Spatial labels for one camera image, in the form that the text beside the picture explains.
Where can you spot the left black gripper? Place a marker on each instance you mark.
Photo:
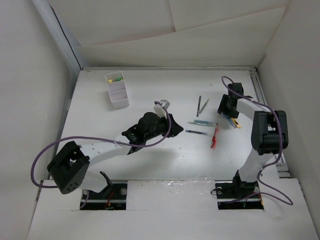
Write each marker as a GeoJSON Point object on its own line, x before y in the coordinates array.
{"type": "Point", "coordinates": [175, 129]}

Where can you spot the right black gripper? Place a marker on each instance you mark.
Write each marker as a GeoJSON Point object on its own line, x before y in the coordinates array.
{"type": "Point", "coordinates": [222, 107]}

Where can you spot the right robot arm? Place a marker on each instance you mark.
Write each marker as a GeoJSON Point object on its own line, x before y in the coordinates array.
{"type": "Point", "coordinates": [269, 133]}

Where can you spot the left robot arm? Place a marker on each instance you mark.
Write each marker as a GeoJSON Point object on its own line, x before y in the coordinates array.
{"type": "Point", "coordinates": [69, 168]}

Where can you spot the dark blue pen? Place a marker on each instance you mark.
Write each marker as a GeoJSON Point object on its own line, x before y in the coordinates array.
{"type": "Point", "coordinates": [196, 132]}

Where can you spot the yellow utility knife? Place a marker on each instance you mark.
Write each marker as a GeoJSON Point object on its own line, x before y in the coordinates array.
{"type": "Point", "coordinates": [236, 123]}

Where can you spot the green pen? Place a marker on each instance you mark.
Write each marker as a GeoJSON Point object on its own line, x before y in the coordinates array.
{"type": "Point", "coordinates": [201, 124]}

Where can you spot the light blue marker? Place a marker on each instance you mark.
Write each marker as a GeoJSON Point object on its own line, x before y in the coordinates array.
{"type": "Point", "coordinates": [203, 122]}

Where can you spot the black pen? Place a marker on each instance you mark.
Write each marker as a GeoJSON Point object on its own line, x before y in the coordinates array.
{"type": "Point", "coordinates": [198, 106]}

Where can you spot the red pen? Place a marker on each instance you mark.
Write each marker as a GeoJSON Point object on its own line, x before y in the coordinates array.
{"type": "Point", "coordinates": [215, 135]}

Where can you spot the white three-compartment organizer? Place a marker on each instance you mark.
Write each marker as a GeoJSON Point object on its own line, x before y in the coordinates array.
{"type": "Point", "coordinates": [117, 90]}

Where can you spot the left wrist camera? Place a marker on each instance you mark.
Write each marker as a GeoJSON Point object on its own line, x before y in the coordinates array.
{"type": "Point", "coordinates": [161, 108]}

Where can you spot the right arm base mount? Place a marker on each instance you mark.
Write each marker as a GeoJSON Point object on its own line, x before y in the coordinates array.
{"type": "Point", "coordinates": [236, 194]}

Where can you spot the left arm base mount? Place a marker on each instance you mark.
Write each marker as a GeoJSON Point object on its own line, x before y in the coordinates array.
{"type": "Point", "coordinates": [113, 197]}

